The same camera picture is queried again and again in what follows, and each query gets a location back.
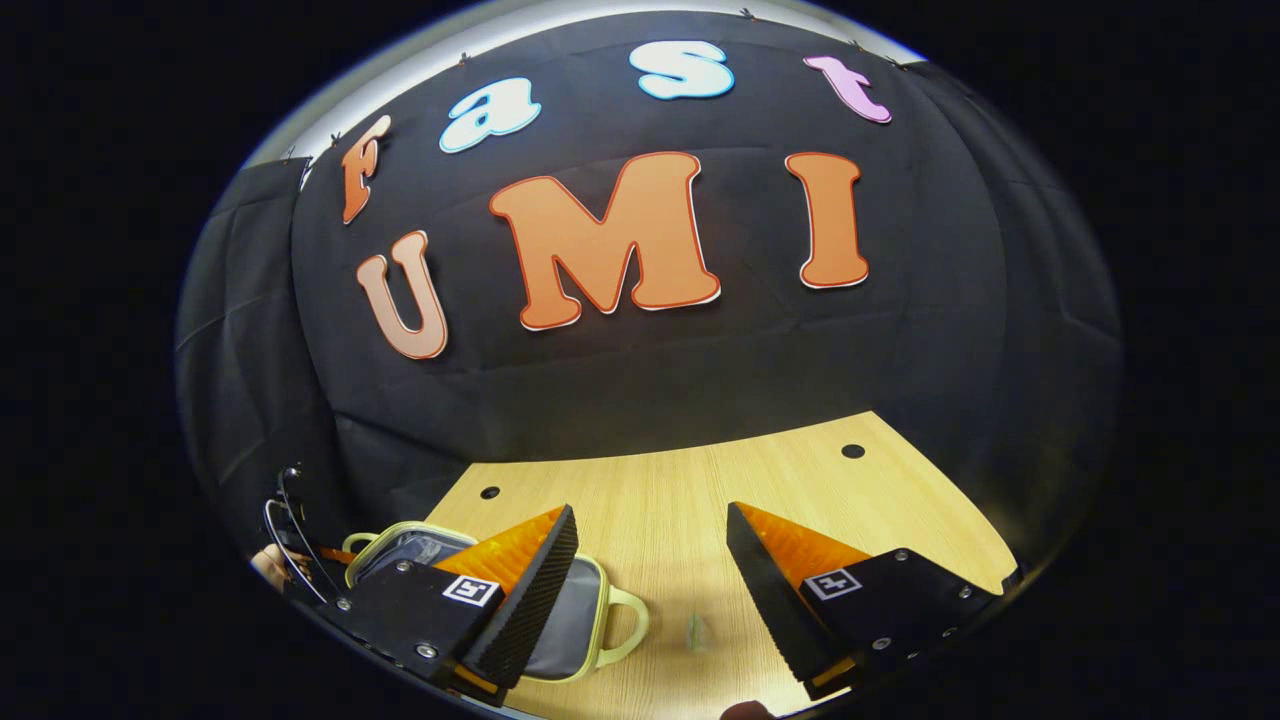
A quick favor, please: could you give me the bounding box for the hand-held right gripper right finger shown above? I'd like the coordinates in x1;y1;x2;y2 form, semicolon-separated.
726;502;1001;701

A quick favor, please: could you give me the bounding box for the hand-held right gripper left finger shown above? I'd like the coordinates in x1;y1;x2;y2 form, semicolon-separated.
335;503;579;706

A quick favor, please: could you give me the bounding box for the pale yellow suitcase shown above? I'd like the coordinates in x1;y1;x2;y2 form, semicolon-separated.
343;520;649;684

